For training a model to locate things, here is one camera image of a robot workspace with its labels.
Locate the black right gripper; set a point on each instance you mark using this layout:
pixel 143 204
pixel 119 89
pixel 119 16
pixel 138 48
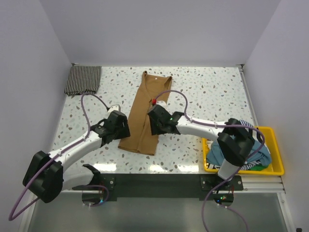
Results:
pixel 154 130

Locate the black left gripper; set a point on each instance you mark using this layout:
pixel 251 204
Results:
pixel 125 131

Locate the tan tank top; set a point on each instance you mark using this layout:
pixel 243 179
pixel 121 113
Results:
pixel 141 139

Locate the black white striped tank top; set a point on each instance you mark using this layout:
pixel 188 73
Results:
pixel 83 79

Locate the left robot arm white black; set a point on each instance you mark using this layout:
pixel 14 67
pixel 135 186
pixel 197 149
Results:
pixel 46 175

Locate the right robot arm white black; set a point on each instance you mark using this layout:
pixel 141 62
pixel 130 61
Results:
pixel 233 139

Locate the navy white striped tank top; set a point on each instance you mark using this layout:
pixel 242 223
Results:
pixel 246 124

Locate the green tank top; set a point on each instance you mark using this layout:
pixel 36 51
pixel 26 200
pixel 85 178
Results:
pixel 258 168

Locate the blue tank top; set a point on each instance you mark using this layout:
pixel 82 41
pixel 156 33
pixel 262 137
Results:
pixel 262 157

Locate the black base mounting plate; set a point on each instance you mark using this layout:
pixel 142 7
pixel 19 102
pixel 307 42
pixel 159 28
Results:
pixel 158 185

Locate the yellow plastic bin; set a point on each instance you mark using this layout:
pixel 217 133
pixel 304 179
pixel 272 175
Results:
pixel 275 167

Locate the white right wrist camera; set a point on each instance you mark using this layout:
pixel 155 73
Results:
pixel 159 102

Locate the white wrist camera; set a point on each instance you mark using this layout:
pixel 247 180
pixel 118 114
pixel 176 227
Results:
pixel 115 107
pixel 159 102

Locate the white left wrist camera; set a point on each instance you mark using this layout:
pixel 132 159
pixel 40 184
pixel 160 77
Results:
pixel 115 107

